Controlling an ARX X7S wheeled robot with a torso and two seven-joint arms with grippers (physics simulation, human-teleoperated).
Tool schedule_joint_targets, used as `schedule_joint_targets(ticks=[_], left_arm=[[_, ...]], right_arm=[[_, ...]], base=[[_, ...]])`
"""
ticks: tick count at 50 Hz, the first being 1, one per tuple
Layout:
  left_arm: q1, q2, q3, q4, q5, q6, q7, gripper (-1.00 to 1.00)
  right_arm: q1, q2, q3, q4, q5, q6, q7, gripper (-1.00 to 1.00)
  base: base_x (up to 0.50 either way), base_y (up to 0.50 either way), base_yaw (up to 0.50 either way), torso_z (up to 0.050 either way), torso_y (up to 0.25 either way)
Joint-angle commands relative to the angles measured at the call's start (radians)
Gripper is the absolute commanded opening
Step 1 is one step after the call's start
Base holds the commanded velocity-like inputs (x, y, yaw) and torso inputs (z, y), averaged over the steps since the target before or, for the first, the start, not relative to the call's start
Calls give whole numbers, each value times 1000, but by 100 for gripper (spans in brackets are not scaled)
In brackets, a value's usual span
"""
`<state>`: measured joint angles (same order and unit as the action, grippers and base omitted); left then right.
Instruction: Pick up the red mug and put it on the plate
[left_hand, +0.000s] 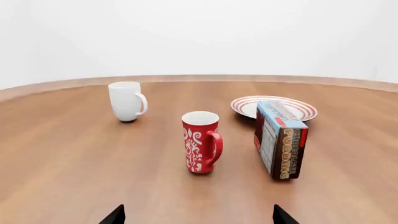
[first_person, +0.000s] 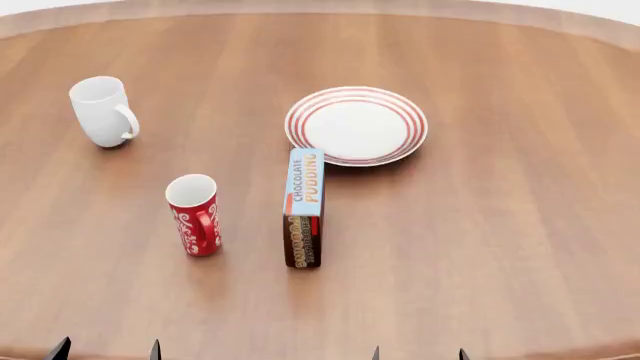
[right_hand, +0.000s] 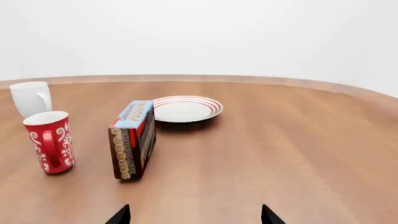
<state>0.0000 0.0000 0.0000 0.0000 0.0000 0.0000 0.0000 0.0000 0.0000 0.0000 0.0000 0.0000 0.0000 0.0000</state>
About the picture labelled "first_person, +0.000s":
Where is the red mug with white pattern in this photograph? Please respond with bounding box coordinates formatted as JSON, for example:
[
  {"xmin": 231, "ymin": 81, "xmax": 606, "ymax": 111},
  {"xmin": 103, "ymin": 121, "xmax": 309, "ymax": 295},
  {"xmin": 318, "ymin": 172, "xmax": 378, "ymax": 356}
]
[{"xmin": 164, "ymin": 173, "xmax": 223, "ymax": 258}]

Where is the white plate with red rings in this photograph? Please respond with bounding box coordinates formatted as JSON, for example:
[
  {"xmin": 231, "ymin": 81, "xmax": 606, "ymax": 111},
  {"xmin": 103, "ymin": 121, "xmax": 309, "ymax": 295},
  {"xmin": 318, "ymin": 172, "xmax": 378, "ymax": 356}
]
[{"xmin": 284, "ymin": 85, "xmax": 429, "ymax": 168}]

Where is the white ceramic mug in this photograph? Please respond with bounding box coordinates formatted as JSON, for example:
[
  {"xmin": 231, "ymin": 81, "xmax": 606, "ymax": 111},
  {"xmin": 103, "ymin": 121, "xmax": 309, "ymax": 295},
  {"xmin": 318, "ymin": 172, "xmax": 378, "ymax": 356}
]
[{"xmin": 68, "ymin": 75, "xmax": 141, "ymax": 149}]

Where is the chocolate pudding box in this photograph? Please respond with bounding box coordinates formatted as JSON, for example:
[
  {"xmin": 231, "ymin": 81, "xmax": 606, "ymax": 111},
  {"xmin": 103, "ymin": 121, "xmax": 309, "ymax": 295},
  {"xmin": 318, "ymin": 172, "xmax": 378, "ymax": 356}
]
[{"xmin": 282, "ymin": 147, "xmax": 326, "ymax": 270}]

